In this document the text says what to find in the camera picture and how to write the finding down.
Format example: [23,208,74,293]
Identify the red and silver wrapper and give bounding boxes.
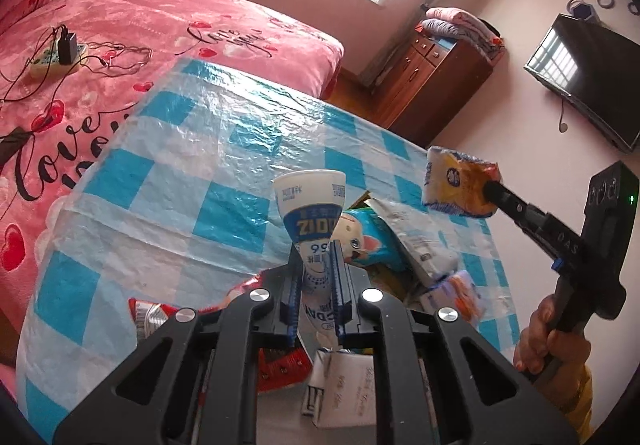
[128,297,182,342]

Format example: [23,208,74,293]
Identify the white paper cup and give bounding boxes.
[272,169,348,351]

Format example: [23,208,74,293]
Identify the television cable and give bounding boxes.
[556,94,572,134]

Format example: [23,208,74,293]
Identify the blue cartoon snack bag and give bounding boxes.
[335,208,411,274]

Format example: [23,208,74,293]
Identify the blue checkered plastic sheet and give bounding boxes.
[15,56,522,443]

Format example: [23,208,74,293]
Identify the grey and white courier bag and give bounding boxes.
[362,198,459,287]

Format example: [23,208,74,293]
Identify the white paper carton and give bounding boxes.
[299,347,377,429]

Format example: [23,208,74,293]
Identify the pink bed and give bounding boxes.
[0,0,346,378]

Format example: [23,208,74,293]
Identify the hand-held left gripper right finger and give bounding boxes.
[332,242,581,445]

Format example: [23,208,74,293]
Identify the brown wooden cabinet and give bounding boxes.
[366,22,496,147]

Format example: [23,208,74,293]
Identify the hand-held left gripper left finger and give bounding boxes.
[52,245,306,445]

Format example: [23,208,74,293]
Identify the person's right forearm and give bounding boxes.
[542,359,596,437]

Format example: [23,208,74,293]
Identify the yellow and white snack packet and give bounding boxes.
[421,146,502,218]

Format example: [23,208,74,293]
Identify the orange and white snack packet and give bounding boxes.
[419,270,488,326]

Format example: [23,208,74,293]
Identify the folded quilts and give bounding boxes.
[418,6,507,62]

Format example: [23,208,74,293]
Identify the person's right hand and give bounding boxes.
[514,295,591,374]

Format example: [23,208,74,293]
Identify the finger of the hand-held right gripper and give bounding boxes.
[482,180,555,249]

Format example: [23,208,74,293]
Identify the white power strip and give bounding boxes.
[28,42,90,77]

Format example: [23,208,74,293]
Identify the red snack wrapper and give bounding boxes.
[256,346,314,394]

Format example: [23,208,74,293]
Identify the black flat television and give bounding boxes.
[523,14,640,154]

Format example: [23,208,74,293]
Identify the black charging cable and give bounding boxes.
[0,24,153,107]

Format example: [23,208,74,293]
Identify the black charger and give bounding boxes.
[57,32,81,66]

